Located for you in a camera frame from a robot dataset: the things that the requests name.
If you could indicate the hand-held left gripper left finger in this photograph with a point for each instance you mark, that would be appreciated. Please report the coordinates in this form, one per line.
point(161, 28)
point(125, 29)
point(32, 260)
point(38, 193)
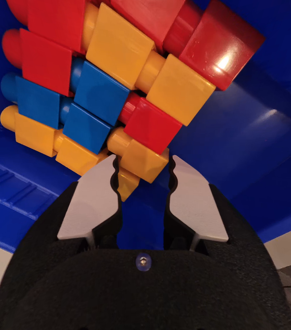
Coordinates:
point(91, 203)

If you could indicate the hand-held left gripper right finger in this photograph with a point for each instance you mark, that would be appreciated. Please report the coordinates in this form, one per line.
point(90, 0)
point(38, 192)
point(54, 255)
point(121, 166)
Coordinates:
point(197, 206)

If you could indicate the orange mega block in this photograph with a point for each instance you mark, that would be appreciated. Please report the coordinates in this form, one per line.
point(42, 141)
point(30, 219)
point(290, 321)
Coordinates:
point(140, 159)

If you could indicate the blue plastic bin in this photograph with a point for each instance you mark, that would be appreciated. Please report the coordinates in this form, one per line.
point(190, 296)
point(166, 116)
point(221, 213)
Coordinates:
point(238, 154)

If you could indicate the pile of coloured toy bricks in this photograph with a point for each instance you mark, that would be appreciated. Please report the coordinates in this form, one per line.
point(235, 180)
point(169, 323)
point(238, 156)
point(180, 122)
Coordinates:
point(104, 77)

